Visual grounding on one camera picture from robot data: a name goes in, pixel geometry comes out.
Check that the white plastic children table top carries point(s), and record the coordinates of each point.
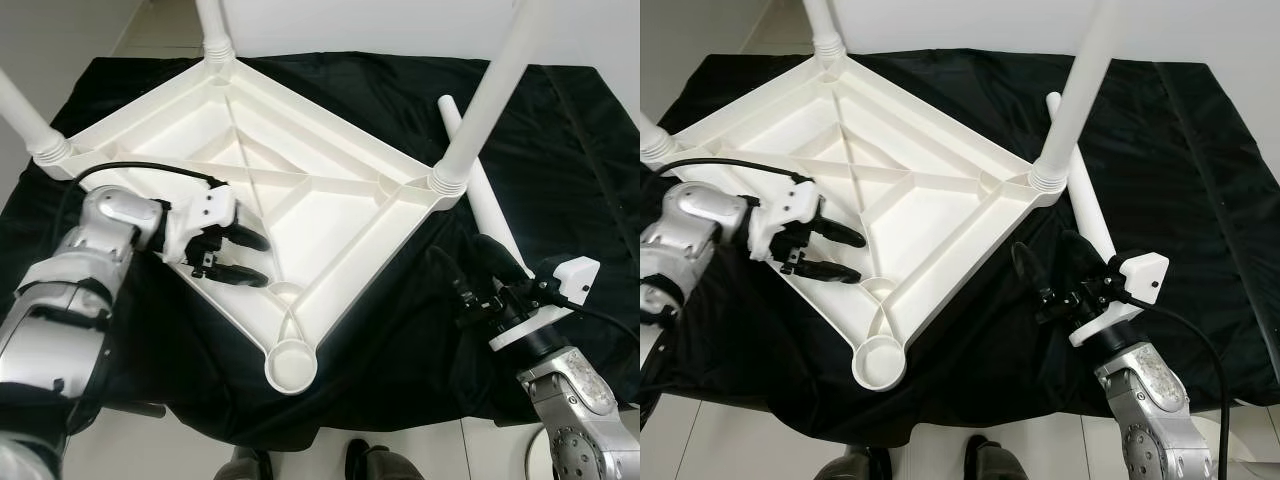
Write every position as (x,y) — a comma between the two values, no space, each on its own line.
(930,200)
(330,210)

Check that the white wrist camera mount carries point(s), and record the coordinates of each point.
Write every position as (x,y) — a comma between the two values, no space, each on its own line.
(575,278)
(215,208)
(1145,275)
(800,205)

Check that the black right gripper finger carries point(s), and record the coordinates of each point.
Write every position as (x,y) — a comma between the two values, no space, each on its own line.
(1085,254)
(1030,270)
(448,272)
(500,258)

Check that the black table cloth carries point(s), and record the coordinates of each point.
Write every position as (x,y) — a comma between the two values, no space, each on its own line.
(960,340)
(400,330)

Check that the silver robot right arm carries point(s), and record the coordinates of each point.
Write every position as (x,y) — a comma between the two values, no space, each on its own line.
(1150,400)
(580,420)

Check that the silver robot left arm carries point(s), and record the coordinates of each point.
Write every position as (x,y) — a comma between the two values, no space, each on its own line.
(690,225)
(60,300)

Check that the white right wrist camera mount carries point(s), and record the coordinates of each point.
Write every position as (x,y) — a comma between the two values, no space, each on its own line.
(575,278)
(1145,275)

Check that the white plastic table leg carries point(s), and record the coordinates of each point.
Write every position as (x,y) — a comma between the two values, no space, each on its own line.
(25,115)
(213,25)
(1090,210)
(825,20)
(1075,90)
(655,145)
(495,215)
(490,90)

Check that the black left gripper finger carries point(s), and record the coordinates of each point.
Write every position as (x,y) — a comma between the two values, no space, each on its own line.
(835,273)
(248,238)
(842,234)
(245,276)

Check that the grey robot right foot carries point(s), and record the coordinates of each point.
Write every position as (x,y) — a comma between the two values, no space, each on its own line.
(995,462)
(385,465)

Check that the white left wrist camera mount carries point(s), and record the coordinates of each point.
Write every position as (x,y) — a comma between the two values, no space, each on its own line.
(800,205)
(215,208)

